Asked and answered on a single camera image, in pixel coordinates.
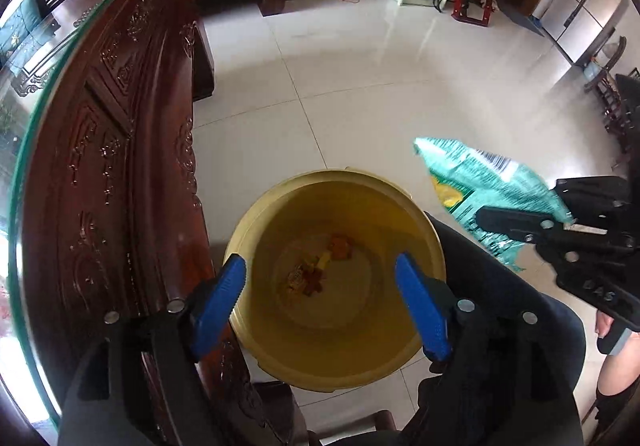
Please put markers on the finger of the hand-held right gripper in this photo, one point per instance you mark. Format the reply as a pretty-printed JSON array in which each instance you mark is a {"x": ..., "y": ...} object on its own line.
[
  {"x": 515, "y": 222},
  {"x": 595, "y": 196}
]

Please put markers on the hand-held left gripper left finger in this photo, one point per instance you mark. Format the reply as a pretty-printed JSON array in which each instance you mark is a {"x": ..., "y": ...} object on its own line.
[{"x": 220, "y": 306}]

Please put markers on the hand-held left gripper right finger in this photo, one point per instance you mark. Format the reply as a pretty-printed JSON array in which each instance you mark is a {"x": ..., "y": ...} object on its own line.
[{"x": 425, "y": 311}]

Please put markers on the teal snack bag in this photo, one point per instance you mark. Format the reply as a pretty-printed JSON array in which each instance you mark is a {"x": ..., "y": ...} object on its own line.
[{"x": 475, "y": 176}]

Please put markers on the yellow plastic bin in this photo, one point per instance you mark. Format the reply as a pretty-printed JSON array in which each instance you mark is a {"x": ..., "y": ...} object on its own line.
[{"x": 350, "y": 206}]

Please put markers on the person's right forearm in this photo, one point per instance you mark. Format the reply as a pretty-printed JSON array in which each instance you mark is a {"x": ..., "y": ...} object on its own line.
[{"x": 622, "y": 371}]

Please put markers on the person's right hand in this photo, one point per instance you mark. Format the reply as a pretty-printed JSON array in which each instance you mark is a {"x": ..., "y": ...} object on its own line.
[{"x": 604, "y": 325}]

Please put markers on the wooden chair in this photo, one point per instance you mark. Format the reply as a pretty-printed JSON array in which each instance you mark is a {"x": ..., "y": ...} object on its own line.
[
  {"x": 607, "y": 69},
  {"x": 622, "y": 106}
]

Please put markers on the food scraps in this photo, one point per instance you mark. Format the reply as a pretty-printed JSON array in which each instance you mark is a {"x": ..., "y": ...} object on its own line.
[{"x": 312, "y": 271}]

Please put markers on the carved wooden table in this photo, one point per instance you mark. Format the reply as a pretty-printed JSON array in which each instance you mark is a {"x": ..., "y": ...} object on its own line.
[{"x": 125, "y": 151}]

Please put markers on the dark blue floor mat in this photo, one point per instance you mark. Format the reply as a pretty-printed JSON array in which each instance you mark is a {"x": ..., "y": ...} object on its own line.
[{"x": 522, "y": 19}]

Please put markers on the silver refrigerator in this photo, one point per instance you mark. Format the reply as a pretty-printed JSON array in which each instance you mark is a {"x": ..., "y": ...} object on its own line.
[{"x": 585, "y": 1}]

